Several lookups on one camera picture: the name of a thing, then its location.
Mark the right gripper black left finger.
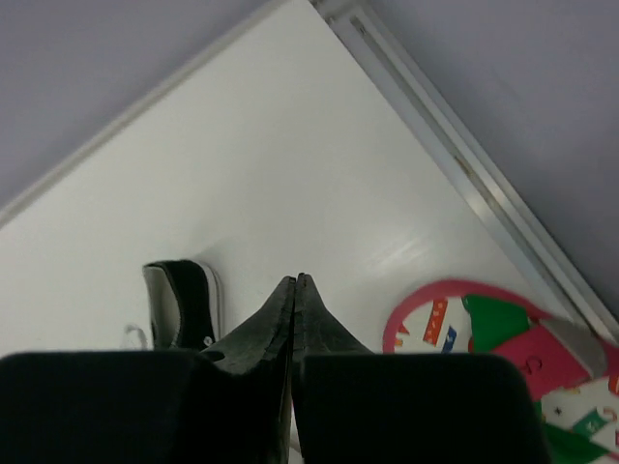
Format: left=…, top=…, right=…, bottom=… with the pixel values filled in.
left=1, top=276, right=296, bottom=463

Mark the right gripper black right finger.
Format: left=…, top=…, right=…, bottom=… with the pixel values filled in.
left=292, top=274, right=550, bottom=463

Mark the black canvas sneaker upper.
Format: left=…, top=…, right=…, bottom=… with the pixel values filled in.
left=123, top=259, right=223, bottom=351

